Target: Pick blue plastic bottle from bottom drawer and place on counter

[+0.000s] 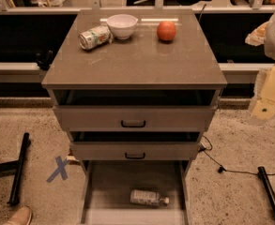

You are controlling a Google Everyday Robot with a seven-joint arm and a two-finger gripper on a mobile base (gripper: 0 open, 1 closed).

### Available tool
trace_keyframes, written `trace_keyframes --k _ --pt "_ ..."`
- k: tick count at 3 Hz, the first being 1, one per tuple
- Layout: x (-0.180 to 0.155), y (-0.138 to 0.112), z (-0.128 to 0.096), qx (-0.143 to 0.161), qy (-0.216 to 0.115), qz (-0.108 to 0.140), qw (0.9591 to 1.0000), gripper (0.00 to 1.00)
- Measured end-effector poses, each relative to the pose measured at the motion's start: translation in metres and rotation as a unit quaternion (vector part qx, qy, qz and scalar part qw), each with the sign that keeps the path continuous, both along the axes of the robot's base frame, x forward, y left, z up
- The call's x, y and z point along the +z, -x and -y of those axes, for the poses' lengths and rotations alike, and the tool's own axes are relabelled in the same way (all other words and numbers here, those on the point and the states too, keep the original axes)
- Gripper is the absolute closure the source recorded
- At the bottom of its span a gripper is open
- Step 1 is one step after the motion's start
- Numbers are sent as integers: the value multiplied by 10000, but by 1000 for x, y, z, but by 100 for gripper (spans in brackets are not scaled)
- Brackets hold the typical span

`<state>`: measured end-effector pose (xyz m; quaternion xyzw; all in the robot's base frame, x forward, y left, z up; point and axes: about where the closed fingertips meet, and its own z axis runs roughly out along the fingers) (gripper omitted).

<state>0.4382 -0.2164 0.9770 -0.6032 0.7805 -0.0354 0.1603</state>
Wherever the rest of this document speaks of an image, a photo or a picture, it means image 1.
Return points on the top grey drawer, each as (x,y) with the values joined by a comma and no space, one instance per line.
(134,118)

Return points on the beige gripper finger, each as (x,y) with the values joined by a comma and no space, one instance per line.
(257,36)
(262,105)

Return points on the grey drawer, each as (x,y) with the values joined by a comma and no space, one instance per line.
(134,118)
(107,188)
(133,145)

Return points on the bottom grey drawer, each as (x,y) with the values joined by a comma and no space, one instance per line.
(107,188)

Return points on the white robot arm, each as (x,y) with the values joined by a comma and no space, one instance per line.
(269,45)

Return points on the orange fruit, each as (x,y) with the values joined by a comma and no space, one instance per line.
(166,31)

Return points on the blue tape cross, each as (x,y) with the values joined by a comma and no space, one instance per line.
(60,170)

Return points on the black stand right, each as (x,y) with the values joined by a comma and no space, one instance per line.
(262,174)

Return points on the grey drawer cabinet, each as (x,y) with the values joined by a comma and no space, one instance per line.
(139,71)

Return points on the white bowl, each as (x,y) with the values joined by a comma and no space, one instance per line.
(122,26)

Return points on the black stand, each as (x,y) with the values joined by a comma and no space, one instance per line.
(262,174)
(15,168)

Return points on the black clamp on rail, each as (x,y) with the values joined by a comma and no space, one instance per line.
(44,60)

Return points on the beige shoe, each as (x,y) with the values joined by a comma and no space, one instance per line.
(23,216)

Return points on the green white soda can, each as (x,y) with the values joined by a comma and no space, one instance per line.
(94,37)

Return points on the black stand left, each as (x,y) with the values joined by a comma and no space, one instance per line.
(15,168)

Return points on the middle grey drawer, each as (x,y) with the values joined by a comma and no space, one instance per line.
(133,145)

